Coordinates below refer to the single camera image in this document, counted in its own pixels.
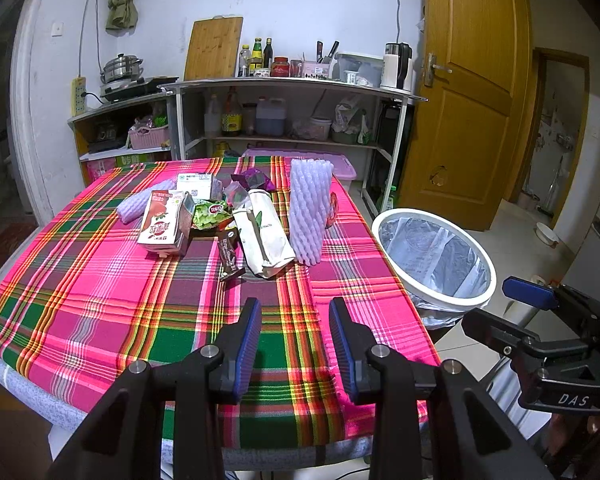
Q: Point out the green oil bottle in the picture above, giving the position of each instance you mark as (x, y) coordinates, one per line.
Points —
(256, 57)

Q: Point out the pink basket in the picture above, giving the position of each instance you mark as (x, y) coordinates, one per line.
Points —
(149, 137)

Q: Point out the wooden cutting board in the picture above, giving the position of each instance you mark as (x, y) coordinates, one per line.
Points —
(213, 48)

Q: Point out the lying purple foam net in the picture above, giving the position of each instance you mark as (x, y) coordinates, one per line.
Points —
(134, 206)

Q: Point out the wooden door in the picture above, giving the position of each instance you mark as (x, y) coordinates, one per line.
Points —
(473, 83)

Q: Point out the pink plaid tablecloth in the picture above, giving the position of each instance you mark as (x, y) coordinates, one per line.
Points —
(85, 300)

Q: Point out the white black kettle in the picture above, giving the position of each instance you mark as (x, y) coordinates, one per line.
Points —
(396, 72)

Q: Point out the steel pot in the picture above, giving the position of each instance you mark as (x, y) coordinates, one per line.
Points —
(122, 67)

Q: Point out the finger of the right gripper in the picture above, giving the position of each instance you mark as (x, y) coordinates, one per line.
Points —
(494, 332)
(535, 295)

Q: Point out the purple jug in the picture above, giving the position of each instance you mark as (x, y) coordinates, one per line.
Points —
(271, 117)

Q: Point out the white purple box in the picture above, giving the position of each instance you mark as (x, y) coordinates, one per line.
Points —
(199, 186)

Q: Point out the brown snack wrapper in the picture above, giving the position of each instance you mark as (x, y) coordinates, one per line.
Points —
(230, 267)

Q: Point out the red milk carton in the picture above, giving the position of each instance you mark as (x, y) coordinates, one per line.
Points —
(166, 223)

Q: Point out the metal kitchen shelf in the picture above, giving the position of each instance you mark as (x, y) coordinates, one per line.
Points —
(304, 98)

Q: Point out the tall purple foam net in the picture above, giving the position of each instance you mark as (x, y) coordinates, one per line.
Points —
(309, 208)

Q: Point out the red jar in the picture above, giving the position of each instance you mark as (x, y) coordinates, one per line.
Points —
(280, 67)

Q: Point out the dark sauce bottle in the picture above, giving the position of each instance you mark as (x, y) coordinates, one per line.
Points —
(268, 54)

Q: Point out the white paper bag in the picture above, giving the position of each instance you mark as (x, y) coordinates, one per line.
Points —
(264, 242)

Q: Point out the induction cooker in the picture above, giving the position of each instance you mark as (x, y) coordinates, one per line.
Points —
(125, 89)

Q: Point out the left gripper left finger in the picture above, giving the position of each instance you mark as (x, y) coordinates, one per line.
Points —
(239, 345)

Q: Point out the purple foil wrapper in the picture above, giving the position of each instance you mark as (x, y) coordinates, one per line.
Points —
(254, 179)

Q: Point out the green snack bag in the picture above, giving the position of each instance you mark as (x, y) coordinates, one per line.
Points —
(209, 215)

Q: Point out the wooden side shelf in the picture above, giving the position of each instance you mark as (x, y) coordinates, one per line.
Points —
(102, 138)

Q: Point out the white round trash bin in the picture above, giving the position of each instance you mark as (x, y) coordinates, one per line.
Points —
(444, 270)

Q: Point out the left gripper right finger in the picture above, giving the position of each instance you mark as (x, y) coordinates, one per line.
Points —
(352, 341)

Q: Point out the yellow power strip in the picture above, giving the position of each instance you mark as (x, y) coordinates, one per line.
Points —
(78, 94)

